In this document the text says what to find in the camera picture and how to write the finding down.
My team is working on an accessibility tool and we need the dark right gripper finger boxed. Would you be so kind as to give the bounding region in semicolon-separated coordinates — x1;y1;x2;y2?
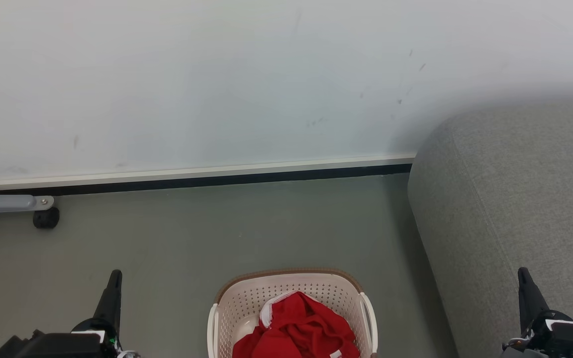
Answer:
517;267;550;337

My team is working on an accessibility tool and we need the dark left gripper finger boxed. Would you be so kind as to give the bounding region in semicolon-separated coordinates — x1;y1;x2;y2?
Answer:
93;269;123;323

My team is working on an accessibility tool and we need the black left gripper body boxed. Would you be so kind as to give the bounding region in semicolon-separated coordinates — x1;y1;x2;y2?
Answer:
0;318;121;358

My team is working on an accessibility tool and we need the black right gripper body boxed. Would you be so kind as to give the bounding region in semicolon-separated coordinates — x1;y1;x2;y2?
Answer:
501;310;573;358

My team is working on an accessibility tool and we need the red garment white ribbed trim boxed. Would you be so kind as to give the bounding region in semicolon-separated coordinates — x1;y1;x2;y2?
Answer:
259;291;361;358

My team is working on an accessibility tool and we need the grey fabric sofa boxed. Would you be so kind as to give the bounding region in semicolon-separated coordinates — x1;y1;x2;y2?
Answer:
407;97;573;358

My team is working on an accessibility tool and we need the black caster wheel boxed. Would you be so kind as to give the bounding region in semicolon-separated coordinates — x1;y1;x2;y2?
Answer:
33;207;60;230

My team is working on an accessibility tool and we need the white perforated laundry basket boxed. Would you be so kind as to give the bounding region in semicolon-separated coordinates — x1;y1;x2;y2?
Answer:
206;268;379;358

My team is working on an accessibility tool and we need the grey metal furniture leg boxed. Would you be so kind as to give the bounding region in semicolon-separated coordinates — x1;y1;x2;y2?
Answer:
0;185;55;215

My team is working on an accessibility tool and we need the white and black baseboard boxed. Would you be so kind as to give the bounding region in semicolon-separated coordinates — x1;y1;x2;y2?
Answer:
0;154;416;195

